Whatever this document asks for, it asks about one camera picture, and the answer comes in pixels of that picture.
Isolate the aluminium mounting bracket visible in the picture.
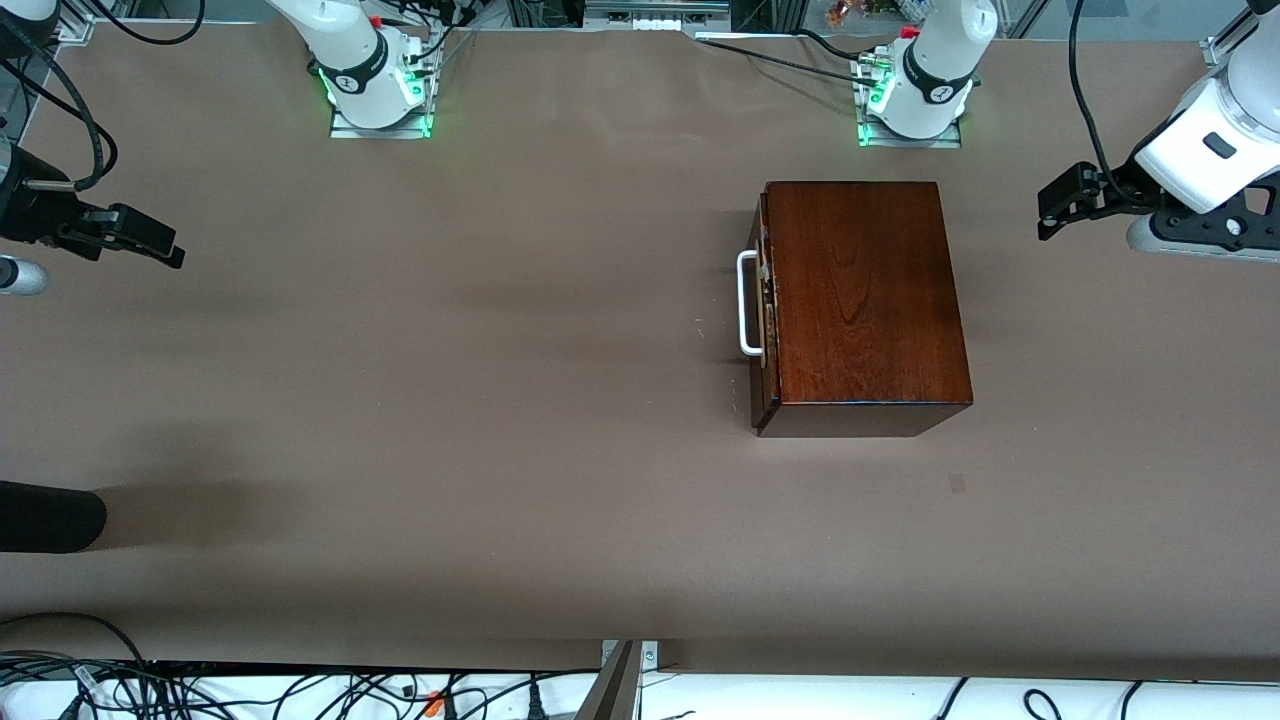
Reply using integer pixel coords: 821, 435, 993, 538
600, 639, 661, 674

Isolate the wooden drawer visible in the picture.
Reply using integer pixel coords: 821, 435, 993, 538
749, 190, 783, 433

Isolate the white metal drawer handle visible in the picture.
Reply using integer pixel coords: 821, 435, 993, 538
736, 249, 767, 359

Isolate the white ledge board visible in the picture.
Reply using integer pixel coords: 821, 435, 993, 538
0, 668, 1280, 720

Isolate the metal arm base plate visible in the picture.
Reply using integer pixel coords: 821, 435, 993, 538
329, 106, 434, 140
856, 112, 964, 150

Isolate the white power strip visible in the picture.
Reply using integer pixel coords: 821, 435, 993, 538
584, 0, 732, 32

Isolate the black foam-covered pole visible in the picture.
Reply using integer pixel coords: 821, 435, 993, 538
0, 479, 109, 555

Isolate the grey camera mount bar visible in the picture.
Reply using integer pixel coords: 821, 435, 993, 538
574, 640, 643, 720

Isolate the dark brown wooden cabinet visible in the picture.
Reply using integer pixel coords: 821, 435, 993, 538
752, 180, 975, 439

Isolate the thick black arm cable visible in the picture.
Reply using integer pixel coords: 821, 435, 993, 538
0, 55, 121, 194

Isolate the tan handle backing plate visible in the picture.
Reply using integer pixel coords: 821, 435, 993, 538
760, 232, 776, 370

